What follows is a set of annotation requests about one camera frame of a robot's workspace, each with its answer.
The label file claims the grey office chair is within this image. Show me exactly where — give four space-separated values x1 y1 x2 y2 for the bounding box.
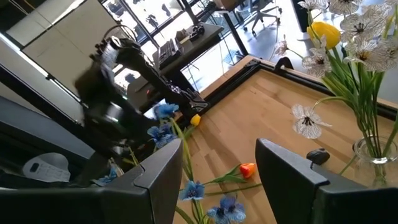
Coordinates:
248 0 282 35

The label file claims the clear glass vase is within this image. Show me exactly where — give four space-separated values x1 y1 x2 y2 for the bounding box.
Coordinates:
353 135 398 189

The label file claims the blue artificial flower spray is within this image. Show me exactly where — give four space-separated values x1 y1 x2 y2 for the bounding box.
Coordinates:
179 180 247 224
147 102 195 183

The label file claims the yellow artificial tulip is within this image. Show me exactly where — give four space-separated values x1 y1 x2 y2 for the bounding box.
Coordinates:
307 21 383 159
182 113 202 141

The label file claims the red-orange artificial tulip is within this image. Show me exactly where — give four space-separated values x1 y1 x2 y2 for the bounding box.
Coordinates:
203 162 264 197

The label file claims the white rounded plastic device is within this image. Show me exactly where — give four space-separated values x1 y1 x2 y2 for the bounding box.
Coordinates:
22 152 72 184

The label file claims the black artificial tulip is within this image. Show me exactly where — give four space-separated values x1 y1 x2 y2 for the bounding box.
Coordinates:
306 148 331 169

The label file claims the small black table-edge camera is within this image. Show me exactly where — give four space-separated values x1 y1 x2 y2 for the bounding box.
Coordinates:
274 57 295 71

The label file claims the black computer case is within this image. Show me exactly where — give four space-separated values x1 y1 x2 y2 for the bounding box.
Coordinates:
290 0 308 34

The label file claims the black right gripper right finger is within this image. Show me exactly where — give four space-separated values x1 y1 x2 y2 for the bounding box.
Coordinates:
255 138 398 224

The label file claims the black office desk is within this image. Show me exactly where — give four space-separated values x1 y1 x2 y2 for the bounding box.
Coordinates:
152 23 249 94

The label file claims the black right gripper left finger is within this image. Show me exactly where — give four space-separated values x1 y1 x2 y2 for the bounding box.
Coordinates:
0 139 183 224

